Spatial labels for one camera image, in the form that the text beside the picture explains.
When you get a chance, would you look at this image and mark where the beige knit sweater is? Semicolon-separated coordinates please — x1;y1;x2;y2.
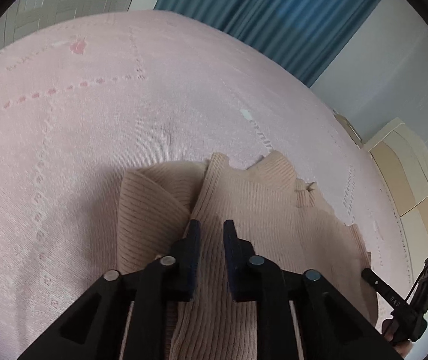
118;151;379;360

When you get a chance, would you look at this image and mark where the blue curtain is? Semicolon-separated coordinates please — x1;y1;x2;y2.
154;0;391;89

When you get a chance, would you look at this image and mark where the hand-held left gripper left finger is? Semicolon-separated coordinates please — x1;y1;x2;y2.
17;219;202;360

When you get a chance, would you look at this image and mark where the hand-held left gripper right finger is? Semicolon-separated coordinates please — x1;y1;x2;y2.
223;219;402;360

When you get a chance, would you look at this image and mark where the cream wooden headboard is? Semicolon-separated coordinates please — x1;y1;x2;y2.
364;117;428;271

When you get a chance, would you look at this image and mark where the white wardrobe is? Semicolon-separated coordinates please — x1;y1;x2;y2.
0;0;147;46

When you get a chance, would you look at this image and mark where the flat picture frame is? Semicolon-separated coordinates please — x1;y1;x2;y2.
333;110;364;147

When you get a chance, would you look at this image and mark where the person's right hand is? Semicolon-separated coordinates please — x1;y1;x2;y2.
394;340;415;359

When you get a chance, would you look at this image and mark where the bed with pink sheet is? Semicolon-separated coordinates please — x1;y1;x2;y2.
0;9;417;360

